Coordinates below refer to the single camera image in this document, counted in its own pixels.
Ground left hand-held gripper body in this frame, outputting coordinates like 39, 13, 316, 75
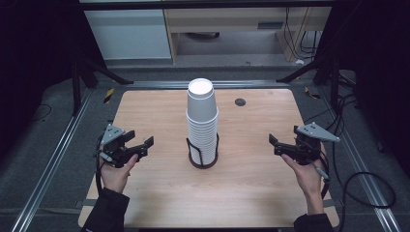
100, 124, 138, 169

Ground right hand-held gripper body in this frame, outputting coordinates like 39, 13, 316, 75
293, 122, 341, 166

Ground black wire cup holder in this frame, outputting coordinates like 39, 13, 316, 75
186, 131, 220, 170

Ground stack of white paper cups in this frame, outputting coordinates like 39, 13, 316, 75
186, 77, 220, 167

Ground person's left hand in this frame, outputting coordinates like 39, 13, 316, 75
100, 153, 140, 194

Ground person's right hand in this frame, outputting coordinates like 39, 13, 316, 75
280, 153, 326, 201

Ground yellow black tape strip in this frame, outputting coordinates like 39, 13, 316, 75
303, 85, 322, 101
102, 87, 116, 105

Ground black metal stand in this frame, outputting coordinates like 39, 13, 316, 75
71, 57, 135, 118
276, 57, 342, 111

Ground white cabinet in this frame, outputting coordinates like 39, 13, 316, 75
83, 8, 172, 61

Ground light wooden desk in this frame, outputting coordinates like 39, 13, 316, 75
162, 6, 333, 64

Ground left hand-held gripper cable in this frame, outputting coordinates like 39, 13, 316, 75
94, 136, 114, 195

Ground hand-held gripper cable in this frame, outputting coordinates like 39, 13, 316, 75
313, 151, 332, 200
94, 136, 114, 195

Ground right hand-held gripper cable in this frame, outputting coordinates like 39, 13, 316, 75
313, 151, 332, 200

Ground black floor cable bundle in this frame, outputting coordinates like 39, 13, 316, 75
313, 92, 360, 131

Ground aluminium floor rail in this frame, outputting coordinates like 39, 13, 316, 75
123, 79, 292, 91
10, 87, 95, 232
316, 86, 403, 232

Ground looped black floor cable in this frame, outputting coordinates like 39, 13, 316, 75
337, 171, 397, 232

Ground thin black floor cable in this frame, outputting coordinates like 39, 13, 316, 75
31, 102, 53, 124

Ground black cables under desk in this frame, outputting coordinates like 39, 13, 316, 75
282, 6, 323, 61

